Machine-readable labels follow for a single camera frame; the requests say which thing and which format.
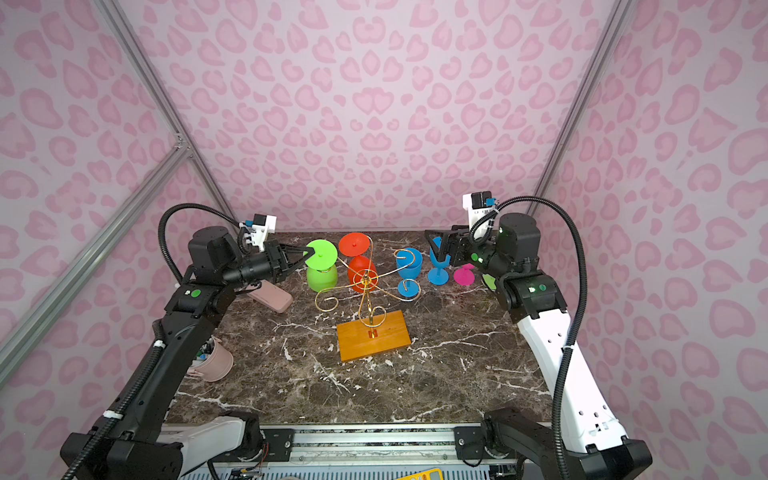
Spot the red wine glass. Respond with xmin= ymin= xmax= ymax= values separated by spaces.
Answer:
xmin=339 ymin=232 xmax=378 ymax=293

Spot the green wine glass back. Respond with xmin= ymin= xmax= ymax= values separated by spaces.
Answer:
xmin=305 ymin=239 xmax=338 ymax=293

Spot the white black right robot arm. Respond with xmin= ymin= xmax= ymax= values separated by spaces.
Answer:
xmin=425 ymin=213 xmax=652 ymax=479

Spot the blue wine glass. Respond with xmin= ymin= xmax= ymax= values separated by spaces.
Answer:
xmin=395 ymin=248 xmax=423 ymax=300
xmin=427 ymin=236 xmax=450 ymax=286

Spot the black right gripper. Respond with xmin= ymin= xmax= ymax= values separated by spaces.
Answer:
xmin=425 ymin=223 xmax=514 ymax=280

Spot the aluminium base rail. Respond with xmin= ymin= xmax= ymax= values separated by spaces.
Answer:
xmin=155 ymin=422 xmax=637 ymax=480

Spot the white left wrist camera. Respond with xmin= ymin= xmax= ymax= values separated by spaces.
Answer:
xmin=238 ymin=214 xmax=277 ymax=254

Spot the yellow plastic object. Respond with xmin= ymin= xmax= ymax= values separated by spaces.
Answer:
xmin=404 ymin=468 xmax=444 ymax=480

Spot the pink rectangular case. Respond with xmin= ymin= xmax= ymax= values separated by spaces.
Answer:
xmin=247 ymin=280 xmax=293 ymax=313

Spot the magenta wine glass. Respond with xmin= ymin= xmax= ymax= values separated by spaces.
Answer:
xmin=453 ymin=264 xmax=475 ymax=286

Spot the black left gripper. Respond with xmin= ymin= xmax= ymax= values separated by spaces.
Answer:
xmin=221 ymin=241 xmax=314 ymax=291

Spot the blue wine glass front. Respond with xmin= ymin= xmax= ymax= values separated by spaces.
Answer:
xmin=395 ymin=248 xmax=423 ymax=300

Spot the green wine glass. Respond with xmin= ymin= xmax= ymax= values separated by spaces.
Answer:
xmin=482 ymin=274 xmax=496 ymax=292
xmin=305 ymin=239 xmax=338 ymax=293

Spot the green wine glass front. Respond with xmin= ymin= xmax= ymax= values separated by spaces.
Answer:
xmin=482 ymin=274 xmax=496 ymax=292

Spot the right black corrugated cable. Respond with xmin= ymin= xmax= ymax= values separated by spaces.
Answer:
xmin=467 ymin=195 xmax=588 ymax=480

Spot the gold wire glass rack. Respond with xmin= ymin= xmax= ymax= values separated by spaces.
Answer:
xmin=313 ymin=236 xmax=422 ymax=363

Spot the pink pen cup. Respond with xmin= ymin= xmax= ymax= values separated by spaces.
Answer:
xmin=186 ymin=336 xmax=234 ymax=383

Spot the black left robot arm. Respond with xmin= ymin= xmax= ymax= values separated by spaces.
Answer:
xmin=60 ymin=226 xmax=314 ymax=479

